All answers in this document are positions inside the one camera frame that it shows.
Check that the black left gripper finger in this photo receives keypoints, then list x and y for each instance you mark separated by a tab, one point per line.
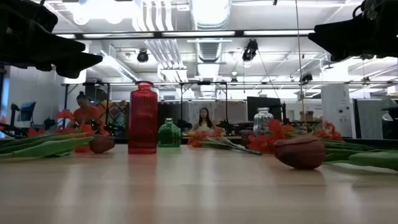
56	45
71	63

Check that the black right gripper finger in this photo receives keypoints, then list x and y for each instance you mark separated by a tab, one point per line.
337	27
339	46

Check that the red ribbed glass vase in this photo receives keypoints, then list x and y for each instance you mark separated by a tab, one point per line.
143	124

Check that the clear glass vase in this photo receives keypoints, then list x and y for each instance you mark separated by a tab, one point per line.
262	121

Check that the green glass vase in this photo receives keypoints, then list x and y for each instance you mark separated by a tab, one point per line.
169	135

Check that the white column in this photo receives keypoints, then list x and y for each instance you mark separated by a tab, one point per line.
337	105

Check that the small black monitor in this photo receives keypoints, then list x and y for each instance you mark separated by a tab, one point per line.
27	110

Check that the colourful patterned panel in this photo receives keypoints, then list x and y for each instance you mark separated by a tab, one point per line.
116	116

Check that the cardboard box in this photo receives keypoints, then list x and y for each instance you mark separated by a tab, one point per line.
308	115

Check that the grey partition panel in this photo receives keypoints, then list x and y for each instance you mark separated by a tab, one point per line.
370	118

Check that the dark office chair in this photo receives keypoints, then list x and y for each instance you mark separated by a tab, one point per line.
392	123

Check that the overhead rig crossbar with lights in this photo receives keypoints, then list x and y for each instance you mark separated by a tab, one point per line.
158	34

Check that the large black monitor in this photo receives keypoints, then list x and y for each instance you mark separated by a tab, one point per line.
264	102

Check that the black ceiling camera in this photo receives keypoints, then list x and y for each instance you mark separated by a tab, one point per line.
307	77
250	51
143	56

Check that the black table edge frame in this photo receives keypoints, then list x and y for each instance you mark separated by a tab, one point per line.
373	142

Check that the silver ceiling duct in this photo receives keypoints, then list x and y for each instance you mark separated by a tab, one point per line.
210	18

